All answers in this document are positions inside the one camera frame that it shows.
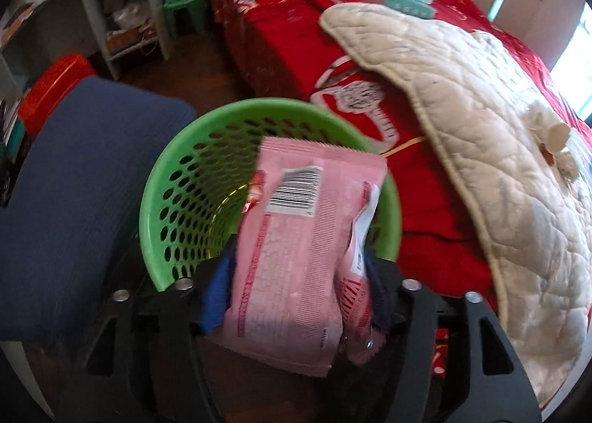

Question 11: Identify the lower teal tissue pack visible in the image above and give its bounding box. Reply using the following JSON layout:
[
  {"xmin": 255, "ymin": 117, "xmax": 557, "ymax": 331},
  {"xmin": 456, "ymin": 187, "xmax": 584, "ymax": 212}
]
[{"xmin": 364, "ymin": 0, "xmax": 435, "ymax": 20}]

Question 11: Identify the red bed cover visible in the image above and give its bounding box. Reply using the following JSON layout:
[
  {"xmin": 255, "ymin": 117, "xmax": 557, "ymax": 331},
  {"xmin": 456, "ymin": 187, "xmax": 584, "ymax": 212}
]
[{"xmin": 212, "ymin": 0, "xmax": 591, "ymax": 304}]

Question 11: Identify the white desk shelf unit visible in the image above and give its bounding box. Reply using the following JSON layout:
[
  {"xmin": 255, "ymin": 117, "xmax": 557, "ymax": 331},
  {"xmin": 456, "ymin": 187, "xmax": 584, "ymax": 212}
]
[{"xmin": 1, "ymin": 0, "xmax": 172, "ymax": 100}]

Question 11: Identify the green plastic waste basket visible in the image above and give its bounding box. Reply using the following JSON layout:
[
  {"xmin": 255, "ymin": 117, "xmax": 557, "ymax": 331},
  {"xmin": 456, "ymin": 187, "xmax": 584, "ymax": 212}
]
[{"xmin": 139, "ymin": 98, "xmax": 376, "ymax": 292}]

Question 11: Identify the white paper cup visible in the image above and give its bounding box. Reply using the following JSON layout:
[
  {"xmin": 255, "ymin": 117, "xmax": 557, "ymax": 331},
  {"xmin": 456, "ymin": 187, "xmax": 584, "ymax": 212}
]
[{"xmin": 528, "ymin": 101, "xmax": 571, "ymax": 155}]

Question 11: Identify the blue upholstered chair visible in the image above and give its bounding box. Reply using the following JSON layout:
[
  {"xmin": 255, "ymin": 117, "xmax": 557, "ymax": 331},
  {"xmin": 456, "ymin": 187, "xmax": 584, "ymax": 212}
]
[{"xmin": 1, "ymin": 76, "xmax": 196, "ymax": 341}]

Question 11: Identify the red plastic box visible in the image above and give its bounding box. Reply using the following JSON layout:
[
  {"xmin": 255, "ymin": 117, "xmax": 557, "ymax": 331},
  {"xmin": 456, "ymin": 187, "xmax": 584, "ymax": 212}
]
[{"xmin": 18, "ymin": 53, "xmax": 96, "ymax": 140}]

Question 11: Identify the pink snack package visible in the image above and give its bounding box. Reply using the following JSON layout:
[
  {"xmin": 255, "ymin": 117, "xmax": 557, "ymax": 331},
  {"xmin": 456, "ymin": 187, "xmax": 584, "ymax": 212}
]
[{"xmin": 222, "ymin": 137, "xmax": 387, "ymax": 377}]

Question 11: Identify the orange peel piece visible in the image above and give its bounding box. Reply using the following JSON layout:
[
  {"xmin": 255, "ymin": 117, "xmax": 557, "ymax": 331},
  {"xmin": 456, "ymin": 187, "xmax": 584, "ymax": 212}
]
[{"xmin": 539, "ymin": 144, "xmax": 555, "ymax": 167}]

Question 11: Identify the white quilted blanket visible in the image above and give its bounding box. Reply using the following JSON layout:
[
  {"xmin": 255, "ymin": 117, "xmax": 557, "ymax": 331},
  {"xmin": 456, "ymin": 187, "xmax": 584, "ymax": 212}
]
[{"xmin": 319, "ymin": 3, "xmax": 591, "ymax": 404}]

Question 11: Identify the green plastic stool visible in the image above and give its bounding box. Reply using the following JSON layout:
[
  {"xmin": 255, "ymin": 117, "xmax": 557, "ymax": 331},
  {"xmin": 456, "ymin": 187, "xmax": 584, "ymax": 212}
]
[{"xmin": 162, "ymin": 0, "xmax": 206, "ymax": 39}]

